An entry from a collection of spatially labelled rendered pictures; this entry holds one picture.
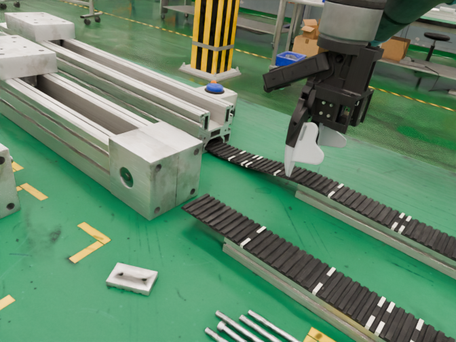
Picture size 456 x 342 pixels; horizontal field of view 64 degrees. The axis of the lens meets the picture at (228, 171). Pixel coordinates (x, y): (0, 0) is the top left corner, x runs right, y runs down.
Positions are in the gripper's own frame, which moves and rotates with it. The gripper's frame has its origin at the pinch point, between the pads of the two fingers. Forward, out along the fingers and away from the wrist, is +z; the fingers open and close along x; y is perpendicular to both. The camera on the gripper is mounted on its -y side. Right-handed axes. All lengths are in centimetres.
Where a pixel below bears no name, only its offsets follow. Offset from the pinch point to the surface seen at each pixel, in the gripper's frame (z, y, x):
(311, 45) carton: 66, -215, 448
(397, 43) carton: 40, -108, 466
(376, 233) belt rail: 4.8, 15.6, -2.0
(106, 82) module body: -0.7, -46.2, -4.8
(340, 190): 2.2, 7.9, 0.8
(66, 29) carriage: -6, -75, 3
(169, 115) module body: 0.0, -26.1, -4.9
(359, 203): 2.1, 11.6, -0.5
